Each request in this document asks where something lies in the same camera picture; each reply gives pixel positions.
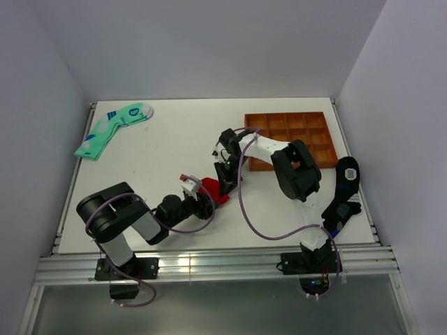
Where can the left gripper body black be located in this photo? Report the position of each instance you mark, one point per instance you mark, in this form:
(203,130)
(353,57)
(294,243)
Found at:
(190,206)

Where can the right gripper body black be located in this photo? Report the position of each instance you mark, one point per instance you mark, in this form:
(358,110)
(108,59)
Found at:
(229,171)

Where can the red santa sock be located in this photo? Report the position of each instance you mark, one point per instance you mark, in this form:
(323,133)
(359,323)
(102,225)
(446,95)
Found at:
(212,185)

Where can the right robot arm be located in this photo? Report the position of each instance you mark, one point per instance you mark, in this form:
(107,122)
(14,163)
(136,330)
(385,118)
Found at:
(297,174)

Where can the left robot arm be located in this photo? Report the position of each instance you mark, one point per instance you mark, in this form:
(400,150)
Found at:
(108,213)

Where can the orange compartment tray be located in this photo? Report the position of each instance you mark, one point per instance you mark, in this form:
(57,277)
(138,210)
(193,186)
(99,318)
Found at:
(309,127)

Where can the mint green patterned sock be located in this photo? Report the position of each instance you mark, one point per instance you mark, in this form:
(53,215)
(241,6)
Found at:
(105,128)

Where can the black blue sock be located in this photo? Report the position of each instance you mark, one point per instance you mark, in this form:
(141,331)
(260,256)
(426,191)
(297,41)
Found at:
(346,201)

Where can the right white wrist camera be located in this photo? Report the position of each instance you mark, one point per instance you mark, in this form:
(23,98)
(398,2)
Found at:
(218,155)

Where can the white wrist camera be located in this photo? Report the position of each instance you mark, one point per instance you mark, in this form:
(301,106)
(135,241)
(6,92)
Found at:
(218,155)
(190,185)

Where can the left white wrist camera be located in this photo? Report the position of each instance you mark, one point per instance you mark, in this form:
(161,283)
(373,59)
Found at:
(190,185)

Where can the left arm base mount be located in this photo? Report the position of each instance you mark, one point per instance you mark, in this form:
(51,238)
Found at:
(125,283)

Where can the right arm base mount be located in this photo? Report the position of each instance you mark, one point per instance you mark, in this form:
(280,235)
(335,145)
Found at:
(319,264)

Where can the aluminium frame rail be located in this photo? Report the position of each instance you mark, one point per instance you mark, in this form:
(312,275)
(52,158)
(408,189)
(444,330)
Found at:
(214,265)

